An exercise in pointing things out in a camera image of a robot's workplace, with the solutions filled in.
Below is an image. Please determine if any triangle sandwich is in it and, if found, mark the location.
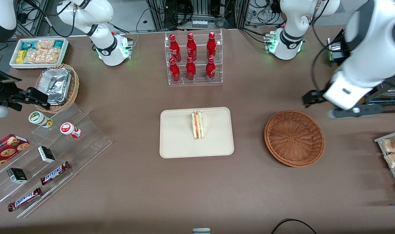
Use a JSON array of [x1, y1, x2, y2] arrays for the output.
[[191, 110, 205, 140]]

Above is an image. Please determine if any brown wicker basket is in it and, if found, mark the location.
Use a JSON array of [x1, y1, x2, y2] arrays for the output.
[[264, 110, 325, 168]]

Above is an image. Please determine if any light wicker basket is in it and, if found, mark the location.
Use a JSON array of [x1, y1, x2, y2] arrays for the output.
[[35, 63, 80, 114]]

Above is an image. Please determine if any tray of packaged pastries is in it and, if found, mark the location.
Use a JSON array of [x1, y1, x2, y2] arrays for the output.
[[374, 129, 395, 199]]

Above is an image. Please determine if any cream plastic tray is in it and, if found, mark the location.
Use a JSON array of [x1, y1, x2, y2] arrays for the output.
[[159, 107, 235, 159]]

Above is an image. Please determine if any green lid yogurt cup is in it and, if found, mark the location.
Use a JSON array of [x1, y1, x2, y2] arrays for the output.
[[28, 111, 54, 128]]

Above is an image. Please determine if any aluminium foil container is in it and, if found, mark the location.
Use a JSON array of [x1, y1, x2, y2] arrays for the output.
[[38, 68, 72, 106]]

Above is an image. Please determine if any clear cracker packet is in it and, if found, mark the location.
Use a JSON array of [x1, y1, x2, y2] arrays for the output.
[[23, 48, 60, 65], [35, 39, 56, 51]]

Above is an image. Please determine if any black food warmer machine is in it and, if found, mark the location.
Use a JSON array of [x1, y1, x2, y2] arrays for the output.
[[327, 29, 395, 114]]

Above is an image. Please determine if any red lid yogurt cup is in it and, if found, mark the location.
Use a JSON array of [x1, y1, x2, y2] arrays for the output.
[[60, 122, 82, 139]]

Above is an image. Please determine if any white snack bin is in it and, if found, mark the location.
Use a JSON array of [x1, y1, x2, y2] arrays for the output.
[[9, 37, 70, 70]]

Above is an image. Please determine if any small black box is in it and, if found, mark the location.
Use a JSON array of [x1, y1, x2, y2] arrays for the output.
[[6, 167, 28, 184], [37, 146, 56, 164]]

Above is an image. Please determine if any red cookie box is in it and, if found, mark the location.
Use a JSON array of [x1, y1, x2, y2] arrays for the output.
[[0, 134, 31, 173]]

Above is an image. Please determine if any clear acrylic stepped display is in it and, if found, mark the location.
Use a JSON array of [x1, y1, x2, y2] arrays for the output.
[[0, 103, 113, 219]]

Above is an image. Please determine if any Snickers chocolate bar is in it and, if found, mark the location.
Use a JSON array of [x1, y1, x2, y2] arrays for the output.
[[40, 161, 71, 186], [7, 187, 43, 212]]

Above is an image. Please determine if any red cola bottle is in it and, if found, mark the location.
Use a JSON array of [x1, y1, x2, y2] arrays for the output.
[[205, 57, 217, 82], [169, 58, 181, 83], [206, 32, 217, 60], [186, 32, 198, 61], [169, 34, 181, 63], [185, 57, 197, 81]]

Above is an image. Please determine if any clear acrylic bottle rack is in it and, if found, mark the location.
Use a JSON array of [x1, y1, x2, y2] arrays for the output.
[[164, 29, 223, 85]]

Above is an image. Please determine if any white power strip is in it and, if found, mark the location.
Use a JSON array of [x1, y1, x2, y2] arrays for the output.
[[191, 19, 209, 30]]

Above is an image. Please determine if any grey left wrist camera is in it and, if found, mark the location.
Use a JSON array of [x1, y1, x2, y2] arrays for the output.
[[328, 105, 382, 120]]

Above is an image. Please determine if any black floor cable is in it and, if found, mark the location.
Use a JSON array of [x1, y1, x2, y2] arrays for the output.
[[271, 218, 318, 234]]

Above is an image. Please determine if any aluminium frame rack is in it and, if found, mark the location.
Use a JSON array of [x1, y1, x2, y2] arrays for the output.
[[147, 0, 250, 32]]

